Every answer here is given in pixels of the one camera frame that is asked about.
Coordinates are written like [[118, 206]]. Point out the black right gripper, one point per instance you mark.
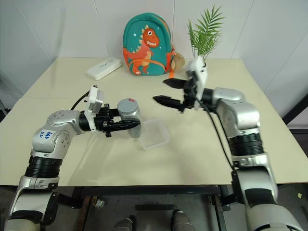
[[188, 98]]

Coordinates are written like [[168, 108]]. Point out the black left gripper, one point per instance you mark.
[[102, 120]]

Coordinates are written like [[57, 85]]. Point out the grey jar lid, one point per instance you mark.
[[128, 106]]

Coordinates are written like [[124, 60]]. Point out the clear jar with dark contents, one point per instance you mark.
[[134, 133]]

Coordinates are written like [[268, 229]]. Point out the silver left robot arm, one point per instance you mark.
[[60, 120]]

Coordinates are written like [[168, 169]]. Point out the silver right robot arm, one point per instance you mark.
[[243, 113]]

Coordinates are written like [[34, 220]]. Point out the clear plastic box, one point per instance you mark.
[[155, 134]]

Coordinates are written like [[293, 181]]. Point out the beige plush pendant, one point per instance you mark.
[[180, 62]]

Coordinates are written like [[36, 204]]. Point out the teal dinosaur backpack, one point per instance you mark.
[[146, 48]]

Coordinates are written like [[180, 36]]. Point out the white oblong case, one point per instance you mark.
[[104, 68]]

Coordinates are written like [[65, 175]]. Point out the green fern plant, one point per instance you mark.
[[204, 38]]

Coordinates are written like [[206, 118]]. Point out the small clear plastic piece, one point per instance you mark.
[[99, 202]]

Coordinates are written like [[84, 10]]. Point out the rusty metal leg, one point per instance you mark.
[[85, 214]]

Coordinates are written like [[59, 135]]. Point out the small yellow scrap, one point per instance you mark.
[[299, 195]]

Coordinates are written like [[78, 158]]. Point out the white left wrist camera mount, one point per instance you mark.
[[93, 101]]

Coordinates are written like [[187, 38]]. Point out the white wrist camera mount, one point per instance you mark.
[[201, 72], [93, 101]]

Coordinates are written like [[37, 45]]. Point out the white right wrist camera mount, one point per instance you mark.
[[201, 72]]

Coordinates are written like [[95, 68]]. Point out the black metal table frame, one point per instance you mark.
[[144, 190]]

